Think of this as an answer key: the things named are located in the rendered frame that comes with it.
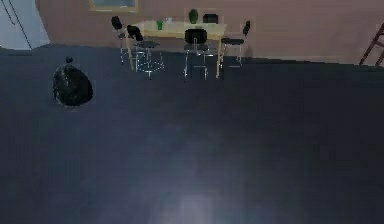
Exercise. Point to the black metal-legged chair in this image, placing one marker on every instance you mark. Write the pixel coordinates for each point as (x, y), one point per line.
(210, 18)
(235, 41)
(117, 26)
(196, 40)
(143, 43)

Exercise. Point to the pale wooden dining table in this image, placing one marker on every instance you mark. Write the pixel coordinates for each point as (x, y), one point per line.
(176, 30)

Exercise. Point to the green cup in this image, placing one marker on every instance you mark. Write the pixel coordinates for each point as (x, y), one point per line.
(159, 24)

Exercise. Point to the clear glass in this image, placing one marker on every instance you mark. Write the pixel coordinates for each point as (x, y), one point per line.
(169, 20)

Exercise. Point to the green vase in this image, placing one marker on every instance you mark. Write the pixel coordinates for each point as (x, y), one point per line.
(193, 16)

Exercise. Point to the black garbage bag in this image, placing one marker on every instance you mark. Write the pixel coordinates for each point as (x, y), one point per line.
(72, 86)

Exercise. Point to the reddish brown wooden ladder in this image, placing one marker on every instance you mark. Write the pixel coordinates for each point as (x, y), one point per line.
(374, 45)

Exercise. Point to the white fridge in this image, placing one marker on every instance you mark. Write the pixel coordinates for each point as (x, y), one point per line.
(20, 23)

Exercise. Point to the framed wall picture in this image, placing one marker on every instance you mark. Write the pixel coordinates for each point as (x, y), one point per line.
(114, 5)

